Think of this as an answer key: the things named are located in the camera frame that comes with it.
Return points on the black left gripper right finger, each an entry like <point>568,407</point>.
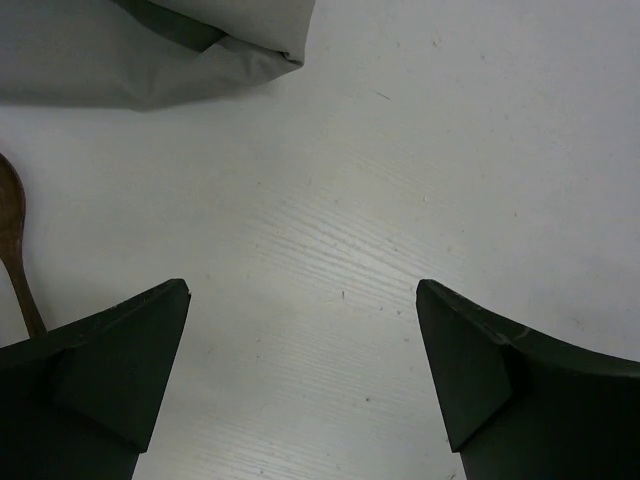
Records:
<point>519,404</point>

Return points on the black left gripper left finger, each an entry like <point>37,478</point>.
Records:
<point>82,401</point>

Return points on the grey cloth placemat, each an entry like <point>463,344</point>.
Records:
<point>146,55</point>

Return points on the brown wooden spoon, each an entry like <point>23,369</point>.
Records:
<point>13,212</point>

